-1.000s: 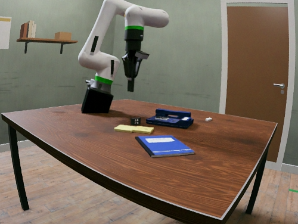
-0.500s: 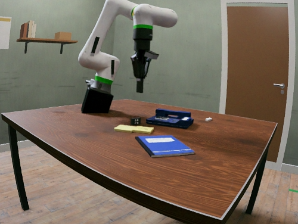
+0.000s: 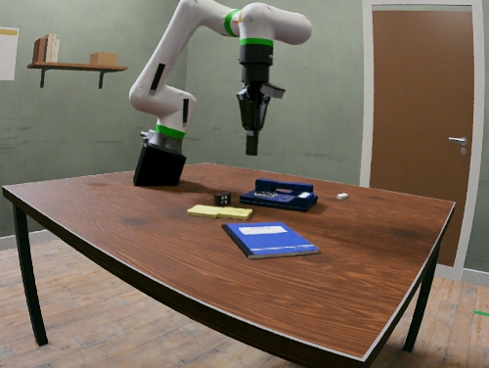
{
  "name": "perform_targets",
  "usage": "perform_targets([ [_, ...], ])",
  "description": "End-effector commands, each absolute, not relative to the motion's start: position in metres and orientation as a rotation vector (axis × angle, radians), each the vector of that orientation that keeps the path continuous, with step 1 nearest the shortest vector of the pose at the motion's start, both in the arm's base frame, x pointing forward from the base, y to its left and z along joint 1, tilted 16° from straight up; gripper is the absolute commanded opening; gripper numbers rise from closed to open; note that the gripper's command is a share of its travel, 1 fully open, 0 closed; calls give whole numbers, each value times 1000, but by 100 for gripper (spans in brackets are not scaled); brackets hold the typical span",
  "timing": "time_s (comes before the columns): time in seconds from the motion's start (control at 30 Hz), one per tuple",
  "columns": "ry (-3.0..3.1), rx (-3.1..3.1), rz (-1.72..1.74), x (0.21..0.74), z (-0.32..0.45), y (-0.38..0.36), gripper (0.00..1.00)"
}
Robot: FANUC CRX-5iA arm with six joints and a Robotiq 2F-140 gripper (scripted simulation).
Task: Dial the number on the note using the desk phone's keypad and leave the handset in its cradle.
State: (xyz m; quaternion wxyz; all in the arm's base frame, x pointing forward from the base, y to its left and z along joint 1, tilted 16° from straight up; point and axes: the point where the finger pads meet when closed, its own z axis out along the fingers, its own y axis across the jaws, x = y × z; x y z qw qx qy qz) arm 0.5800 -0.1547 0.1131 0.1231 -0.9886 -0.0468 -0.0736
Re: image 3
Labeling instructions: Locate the blue notebook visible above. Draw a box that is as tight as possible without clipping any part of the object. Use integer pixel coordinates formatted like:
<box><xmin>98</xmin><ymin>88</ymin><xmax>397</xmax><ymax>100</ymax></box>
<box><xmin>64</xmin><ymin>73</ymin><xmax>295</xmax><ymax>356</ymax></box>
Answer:
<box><xmin>222</xmin><ymin>222</ymin><xmax>319</xmax><ymax>258</ymax></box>

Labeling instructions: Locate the blue desk phone body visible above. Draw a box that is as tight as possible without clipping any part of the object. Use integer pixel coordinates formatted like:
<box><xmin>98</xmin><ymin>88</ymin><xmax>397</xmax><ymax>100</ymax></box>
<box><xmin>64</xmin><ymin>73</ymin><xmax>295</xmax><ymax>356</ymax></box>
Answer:
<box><xmin>240</xmin><ymin>186</ymin><xmax>318</xmax><ymax>211</ymax></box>

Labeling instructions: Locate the blue telephone handset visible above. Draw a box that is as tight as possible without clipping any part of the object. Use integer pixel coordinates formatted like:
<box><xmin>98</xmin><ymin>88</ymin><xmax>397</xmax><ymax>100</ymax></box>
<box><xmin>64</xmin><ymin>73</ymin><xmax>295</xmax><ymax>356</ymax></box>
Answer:
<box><xmin>255</xmin><ymin>178</ymin><xmax>314</xmax><ymax>193</ymax></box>

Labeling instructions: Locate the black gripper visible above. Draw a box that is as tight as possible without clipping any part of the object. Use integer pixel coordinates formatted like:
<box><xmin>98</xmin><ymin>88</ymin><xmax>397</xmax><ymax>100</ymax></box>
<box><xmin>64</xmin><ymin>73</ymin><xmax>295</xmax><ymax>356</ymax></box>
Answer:
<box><xmin>238</xmin><ymin>64</ymin><xmax>272</xmax><ymax>156</ymax></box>

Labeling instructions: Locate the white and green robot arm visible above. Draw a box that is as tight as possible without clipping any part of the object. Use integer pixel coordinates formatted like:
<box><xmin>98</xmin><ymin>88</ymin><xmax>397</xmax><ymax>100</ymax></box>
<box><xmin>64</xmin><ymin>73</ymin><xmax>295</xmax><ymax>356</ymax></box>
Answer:
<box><xmin>129</xmin><ymin>0</ymin><xmax>313</xmax><ymax>155</ymax></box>

